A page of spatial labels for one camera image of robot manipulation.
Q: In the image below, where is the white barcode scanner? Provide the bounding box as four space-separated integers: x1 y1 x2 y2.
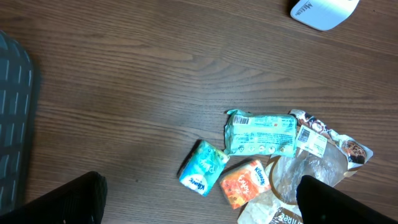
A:
290 0 359 31

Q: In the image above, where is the orange Kleenex tissue pack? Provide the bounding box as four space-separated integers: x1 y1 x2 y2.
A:
220 159 271 209

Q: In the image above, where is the dark grey plastic basket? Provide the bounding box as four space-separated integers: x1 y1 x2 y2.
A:
1 31 35 215

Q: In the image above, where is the brown clear snack pouch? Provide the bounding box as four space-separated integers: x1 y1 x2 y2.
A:
238 109 373 224

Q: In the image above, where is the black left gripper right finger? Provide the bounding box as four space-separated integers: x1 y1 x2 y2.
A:
296 175 397 224

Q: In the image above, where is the teal wet wipes pack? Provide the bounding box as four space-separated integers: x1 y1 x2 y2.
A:
224 110 297 157

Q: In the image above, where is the blue-green tissue pack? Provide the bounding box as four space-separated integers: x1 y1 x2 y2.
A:
179 140 230 197

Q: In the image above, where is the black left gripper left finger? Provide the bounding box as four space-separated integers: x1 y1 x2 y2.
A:
1 171 108 224

